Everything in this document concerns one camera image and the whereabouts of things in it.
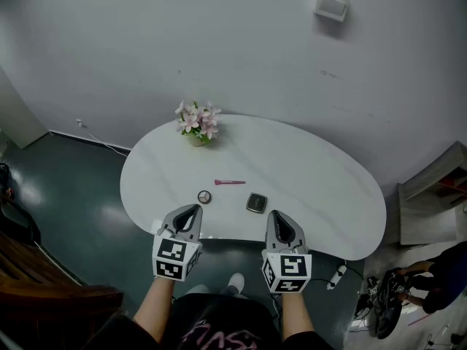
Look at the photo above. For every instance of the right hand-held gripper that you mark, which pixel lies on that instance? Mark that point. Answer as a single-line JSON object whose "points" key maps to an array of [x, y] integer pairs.
{"points": [[288, 270]]}

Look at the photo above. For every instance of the potted pink flowers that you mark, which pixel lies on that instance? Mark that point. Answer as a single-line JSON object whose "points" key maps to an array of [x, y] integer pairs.
{"points": [[198, 124]]}

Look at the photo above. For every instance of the person's right forearm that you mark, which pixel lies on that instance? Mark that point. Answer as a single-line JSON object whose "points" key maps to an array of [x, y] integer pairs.
{"points": [[295, 315]]}

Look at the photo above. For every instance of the white door panel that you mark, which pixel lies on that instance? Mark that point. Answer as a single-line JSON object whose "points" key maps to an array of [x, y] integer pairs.
{"points": [[18, 115]]}

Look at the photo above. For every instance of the person's white shoe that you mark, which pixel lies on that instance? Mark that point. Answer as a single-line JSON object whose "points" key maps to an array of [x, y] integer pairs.
{"points": [[198, 289], [237, 281]]}

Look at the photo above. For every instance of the white power strip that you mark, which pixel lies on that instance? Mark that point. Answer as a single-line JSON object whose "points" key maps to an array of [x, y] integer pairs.
{"points": [[337, 275]]}

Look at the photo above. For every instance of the pink makeup brush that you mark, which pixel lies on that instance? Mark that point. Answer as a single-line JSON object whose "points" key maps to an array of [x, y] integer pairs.
{"points": [[230, 182]]}

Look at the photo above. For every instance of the grey wooden shelf unit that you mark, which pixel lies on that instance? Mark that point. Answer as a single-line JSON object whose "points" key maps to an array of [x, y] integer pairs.
{"points": [[427, 210]]}

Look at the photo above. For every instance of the brown wooden bench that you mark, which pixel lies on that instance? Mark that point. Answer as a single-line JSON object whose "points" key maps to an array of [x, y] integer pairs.
{"points": [[47, 286]]}

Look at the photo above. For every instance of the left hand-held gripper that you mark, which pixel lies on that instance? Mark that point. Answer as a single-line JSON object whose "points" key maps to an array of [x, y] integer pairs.
{"points": [[171, 255]]}

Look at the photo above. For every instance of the black equipment pile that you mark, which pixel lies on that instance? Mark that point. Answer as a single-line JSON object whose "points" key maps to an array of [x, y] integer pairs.
{"points": [[388, 305]]}

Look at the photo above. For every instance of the person's black printed shirt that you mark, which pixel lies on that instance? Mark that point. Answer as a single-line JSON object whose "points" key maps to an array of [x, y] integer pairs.
{"points": [[219, 326]]}

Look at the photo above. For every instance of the person's left forearm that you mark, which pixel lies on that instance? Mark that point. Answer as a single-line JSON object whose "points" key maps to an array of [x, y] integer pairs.
{"points": [[155, 308]]}

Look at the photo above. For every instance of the round makeup eyeshadow compact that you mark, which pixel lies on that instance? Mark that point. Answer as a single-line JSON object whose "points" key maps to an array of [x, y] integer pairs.
{"points": [[204, 196]]}

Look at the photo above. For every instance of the white wall junction box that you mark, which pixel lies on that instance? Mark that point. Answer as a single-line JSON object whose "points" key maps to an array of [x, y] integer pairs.
{"points": [[331, 5]]}

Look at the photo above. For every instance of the black square makeup compact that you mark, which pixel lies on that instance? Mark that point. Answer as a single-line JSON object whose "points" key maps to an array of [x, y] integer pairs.
{"points": [[256, 202]]}

